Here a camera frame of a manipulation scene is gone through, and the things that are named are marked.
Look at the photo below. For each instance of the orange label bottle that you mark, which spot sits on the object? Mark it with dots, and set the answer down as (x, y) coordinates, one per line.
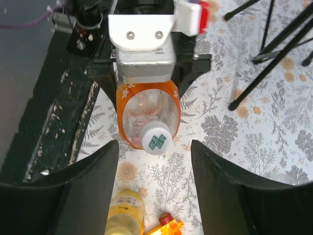
(137, 104)

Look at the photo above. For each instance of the clear bottle white cap centre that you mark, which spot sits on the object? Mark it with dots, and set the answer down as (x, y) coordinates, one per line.
(283, 178)

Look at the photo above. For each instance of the yellow juice bottle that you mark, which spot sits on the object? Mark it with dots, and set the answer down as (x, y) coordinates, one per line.
(126, 214)

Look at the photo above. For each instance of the white green bottle cap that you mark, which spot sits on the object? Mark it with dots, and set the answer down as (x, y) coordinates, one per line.
(155, 137)

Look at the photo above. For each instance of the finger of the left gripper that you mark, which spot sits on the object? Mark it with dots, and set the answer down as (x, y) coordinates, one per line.
(103, 74)
(185, 73)

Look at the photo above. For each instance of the floral patterned table mat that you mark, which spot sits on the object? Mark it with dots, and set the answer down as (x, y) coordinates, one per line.
(270, 131)

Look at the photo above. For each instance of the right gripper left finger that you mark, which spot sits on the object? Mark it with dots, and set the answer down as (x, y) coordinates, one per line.
(71, 201)

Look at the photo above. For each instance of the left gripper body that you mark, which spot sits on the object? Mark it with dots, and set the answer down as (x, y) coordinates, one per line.
(151, 36)

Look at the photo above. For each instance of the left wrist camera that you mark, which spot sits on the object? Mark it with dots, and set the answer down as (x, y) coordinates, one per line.
(146, 44)

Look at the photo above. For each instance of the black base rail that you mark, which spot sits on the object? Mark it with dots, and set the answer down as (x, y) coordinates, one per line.
(54, 122)

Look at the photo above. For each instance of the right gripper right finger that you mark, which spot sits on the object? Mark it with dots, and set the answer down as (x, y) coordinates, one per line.
(234, 201)

